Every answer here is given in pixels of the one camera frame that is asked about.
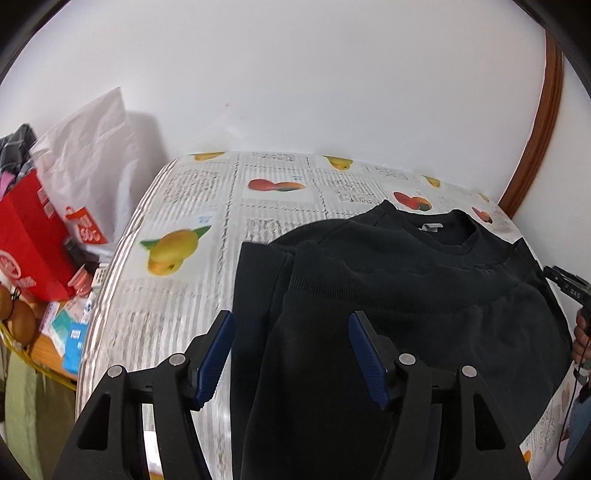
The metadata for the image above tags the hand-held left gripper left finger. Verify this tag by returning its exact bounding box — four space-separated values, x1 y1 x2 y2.
51 309 237 480

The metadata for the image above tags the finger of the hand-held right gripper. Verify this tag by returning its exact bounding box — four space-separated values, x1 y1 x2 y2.
544 265 571 289

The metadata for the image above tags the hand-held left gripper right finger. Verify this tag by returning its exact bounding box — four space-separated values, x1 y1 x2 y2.
348 310 532 480

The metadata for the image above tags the black sweatshirt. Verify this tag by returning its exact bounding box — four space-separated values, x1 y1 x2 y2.
231 200 573 480

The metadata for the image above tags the person's right hand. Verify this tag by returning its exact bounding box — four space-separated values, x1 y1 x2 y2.
571 309 591 365

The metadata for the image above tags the person's blue denim clothing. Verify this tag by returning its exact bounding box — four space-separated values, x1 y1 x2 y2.
566 388 591 462

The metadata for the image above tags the light blue packet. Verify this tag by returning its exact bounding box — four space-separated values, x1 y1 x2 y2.
62 320 89 374

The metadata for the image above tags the white teal packet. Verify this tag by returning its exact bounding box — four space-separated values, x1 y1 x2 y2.
48 298 90 344

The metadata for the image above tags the pink plastic item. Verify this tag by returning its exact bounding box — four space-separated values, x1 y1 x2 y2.
68 267 95 296

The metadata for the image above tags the fruit print tablecloth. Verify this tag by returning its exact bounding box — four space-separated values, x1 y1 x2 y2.
76 150 573 480

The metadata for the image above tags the wooden nightstand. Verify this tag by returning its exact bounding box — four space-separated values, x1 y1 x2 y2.
28 332 79 385

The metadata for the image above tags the yellow basket rim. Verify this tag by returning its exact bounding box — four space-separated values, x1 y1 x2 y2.
0 320 79 393

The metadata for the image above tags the green blanket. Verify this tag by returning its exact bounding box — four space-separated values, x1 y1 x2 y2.
0 351 79 480

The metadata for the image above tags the red paper bag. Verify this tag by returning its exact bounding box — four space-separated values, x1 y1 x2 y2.
0 168 79 303

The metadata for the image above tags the white plastic shopping bag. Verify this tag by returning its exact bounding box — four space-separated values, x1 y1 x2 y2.
30 87 141 252

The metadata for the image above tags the grey plaid cloth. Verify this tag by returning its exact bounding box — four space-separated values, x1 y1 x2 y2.
0 124 38 178

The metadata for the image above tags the thin black cable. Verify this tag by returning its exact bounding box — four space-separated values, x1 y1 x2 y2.
556 364 588 464

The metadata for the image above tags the brown wooden door frame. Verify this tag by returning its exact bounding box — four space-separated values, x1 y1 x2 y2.
498 28 565 217

